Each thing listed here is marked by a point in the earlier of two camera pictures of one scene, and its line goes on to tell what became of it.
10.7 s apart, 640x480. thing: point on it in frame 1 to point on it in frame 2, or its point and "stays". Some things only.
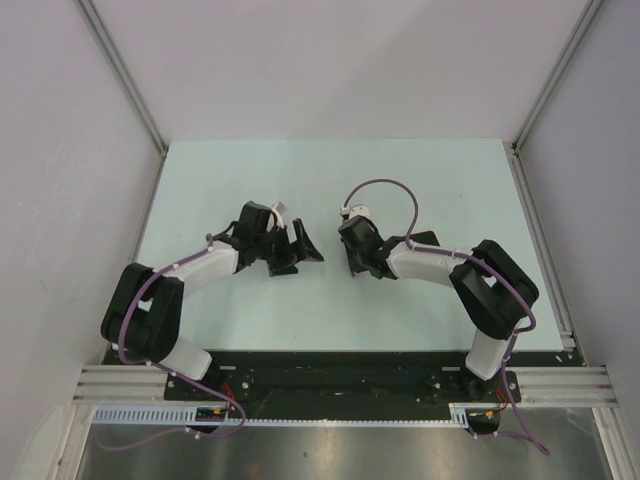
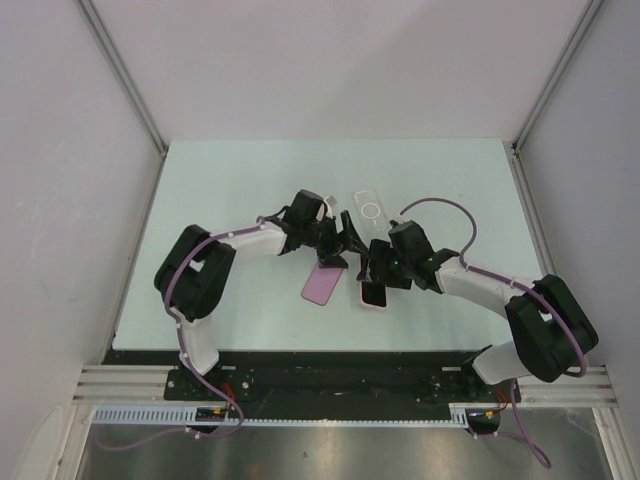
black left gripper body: x=276 y=249 to x=327 y=241
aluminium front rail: x=539 y=385 stays
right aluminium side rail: x=569 y=341 stays
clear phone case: x=425 y=237 to x=372 y=216
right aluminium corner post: x=579 y=32 stays
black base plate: x=344 y=378 stays
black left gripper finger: x=287 y=270 to x=334 y=260
